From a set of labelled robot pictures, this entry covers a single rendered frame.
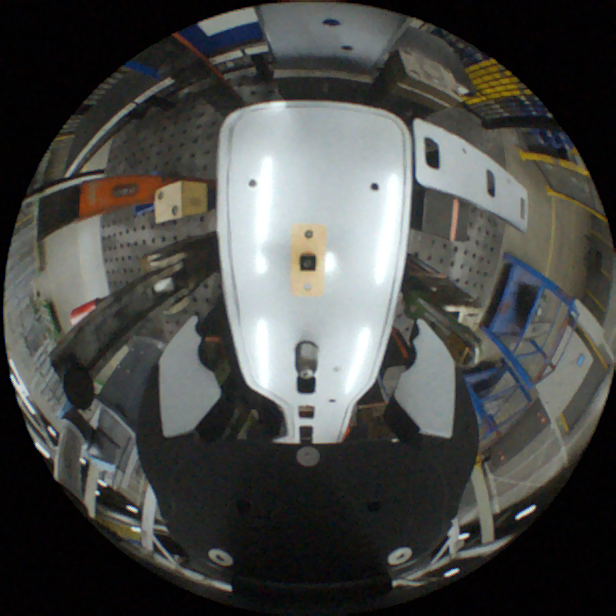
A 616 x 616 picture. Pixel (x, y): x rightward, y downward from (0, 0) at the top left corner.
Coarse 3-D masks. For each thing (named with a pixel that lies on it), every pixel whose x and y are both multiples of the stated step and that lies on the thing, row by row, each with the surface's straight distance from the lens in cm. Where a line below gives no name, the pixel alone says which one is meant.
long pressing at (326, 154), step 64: (256, 128) 25; (320, 128) 24; (384, 128) 26; (256, 192) 23; (320, 192) 22; (384, 192) 24; (256, 256) 23; (384, 256) 24; (256, 320) 27; (320, 320) 26; (384, 320) 28; (256, 384) 35; (320, 384) 34
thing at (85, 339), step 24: (144, 288) 19; (96, 312) 17; (120, 312) 18; (144, 312) 20; (72, 336) 16; (96, 336) 18; (120, 336) 18; (72, 360) 17; (96, 360) 17; (72, 384) 14
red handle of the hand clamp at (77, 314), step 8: (160, 280) 21; (168, 280) 21; (152, 288) 22; (160, 288) 21; (168, 288) 21; (88, 304) 25; (96, 304) 24; (72, 312) 27; (80, 312) 26; (88, 312) 25; (72, 320) 27
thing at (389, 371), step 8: (392, 328) 46; (392, 336) 43; (400, 336) 44; (392, 344) 41; (400, 344) 41; (392, 352) 39; (400, 352) 40; (408, 352) 40; (384, 360) 37; (392, 360) 37; (400, 360) 38; (384, 368) 37; (392, 368) 36; (400, 368) 37; (384, 376) 37; (392, 376) 38
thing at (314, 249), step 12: (300, 228) 22; (312, 228) 22; (324, 228) 22; (300, 240) 22; (312, 240) 22; (324, 240) 22; (300, 252) 22; (312, 252) 22; (324, 252) 22; (300, 264) 22; (312, 264) 22; (324, 264) 23; (300, 276) 23; (312, 276) 23; (324, 276) 23; (300, 288) 24; (312, 288) 24
